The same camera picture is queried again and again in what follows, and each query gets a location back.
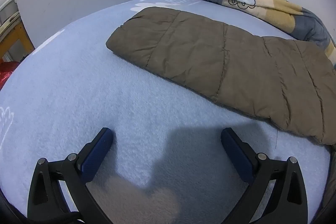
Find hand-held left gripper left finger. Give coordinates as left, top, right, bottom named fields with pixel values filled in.
left=27, top=127, right=114, bottom=224

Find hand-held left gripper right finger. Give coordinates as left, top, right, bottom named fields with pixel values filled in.
left=220, top=127, right=308, bottom=224

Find brown quilted jacket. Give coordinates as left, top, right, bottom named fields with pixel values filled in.
left=105, top=7, right=336, bottom=145

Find light blue cloud bed sheet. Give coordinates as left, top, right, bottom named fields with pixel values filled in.
left=0, top=0, right=332, bottom=224

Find red plastic bag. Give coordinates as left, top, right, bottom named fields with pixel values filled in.
left=0, top=61, right=20, bottom=89

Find wooden stool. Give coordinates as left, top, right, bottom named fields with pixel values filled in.
left=0, top=11, right=36, bottom=63

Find cream plastic container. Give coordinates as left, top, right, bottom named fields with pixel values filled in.
left=0, top=0, right=20, bottom=28

